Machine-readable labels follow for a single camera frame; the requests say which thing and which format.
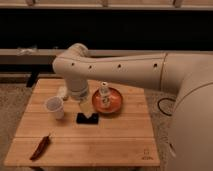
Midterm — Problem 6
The black floor cable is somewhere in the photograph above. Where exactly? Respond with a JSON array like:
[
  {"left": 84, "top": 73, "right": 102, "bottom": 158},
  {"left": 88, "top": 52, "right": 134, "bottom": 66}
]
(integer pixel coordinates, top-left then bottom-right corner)
[{"left": 157, "top": 96, "right": 177, "bottom": 117}]

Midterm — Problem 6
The red chili pepper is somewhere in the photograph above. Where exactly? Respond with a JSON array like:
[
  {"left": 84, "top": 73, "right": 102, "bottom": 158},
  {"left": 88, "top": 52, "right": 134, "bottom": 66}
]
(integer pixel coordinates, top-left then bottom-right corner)
[{"left": 30, "top": 135, "right": 51, "bottom": 160}]

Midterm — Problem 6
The orange round plate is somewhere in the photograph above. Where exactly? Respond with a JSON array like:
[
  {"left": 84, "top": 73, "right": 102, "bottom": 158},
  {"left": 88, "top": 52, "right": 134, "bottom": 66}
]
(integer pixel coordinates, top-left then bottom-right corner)
[{"left": 92, "top": 87, "right": 123, "bottom": 114}]

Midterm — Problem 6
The crumpled white cloth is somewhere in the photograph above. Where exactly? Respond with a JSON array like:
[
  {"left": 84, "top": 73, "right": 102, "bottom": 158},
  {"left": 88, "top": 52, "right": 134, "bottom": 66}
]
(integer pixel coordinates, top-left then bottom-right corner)
[{"left": 17, "top": 47, "right": 37, "bottom": 56}]

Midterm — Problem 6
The black rectangular block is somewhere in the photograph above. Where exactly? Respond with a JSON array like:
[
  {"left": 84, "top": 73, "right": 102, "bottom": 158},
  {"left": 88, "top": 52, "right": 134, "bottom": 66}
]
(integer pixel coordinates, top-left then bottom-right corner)
[{"left": 76, "top": 113, "right": 99, "bottom": 124}]

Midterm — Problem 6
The small glass bottle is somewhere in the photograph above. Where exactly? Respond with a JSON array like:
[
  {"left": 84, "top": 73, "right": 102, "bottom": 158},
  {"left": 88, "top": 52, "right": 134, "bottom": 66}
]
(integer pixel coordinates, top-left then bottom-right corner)
[{"left": 99, "top": 82, "right": 110, "bottom": 108}]

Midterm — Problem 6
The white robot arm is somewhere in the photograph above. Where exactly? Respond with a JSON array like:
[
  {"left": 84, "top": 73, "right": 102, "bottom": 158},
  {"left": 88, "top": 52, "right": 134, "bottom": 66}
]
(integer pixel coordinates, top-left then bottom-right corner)
[{"left": 52, "top": 43, "right": 213, "bottom": 171}]

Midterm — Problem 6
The small white object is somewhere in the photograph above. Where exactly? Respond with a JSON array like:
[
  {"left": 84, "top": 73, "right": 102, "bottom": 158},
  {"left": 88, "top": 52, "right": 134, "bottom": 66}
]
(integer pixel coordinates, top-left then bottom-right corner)
[{"left": 57, "top": 86, "right": 69, "bottom": 101}]

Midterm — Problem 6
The white ceramic cup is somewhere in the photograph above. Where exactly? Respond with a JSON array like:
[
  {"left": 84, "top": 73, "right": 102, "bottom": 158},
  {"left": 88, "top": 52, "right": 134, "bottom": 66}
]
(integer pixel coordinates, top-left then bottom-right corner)
[{"left": 45, "top": 96, "right": 64, "bottom": 120}]

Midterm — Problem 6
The wooden folding table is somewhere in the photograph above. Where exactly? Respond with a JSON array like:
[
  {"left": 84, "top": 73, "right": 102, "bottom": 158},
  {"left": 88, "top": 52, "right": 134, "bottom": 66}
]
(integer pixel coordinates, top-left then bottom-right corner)
[{"left": 4, "top": 79, "right": 160, "bottom": 167}]

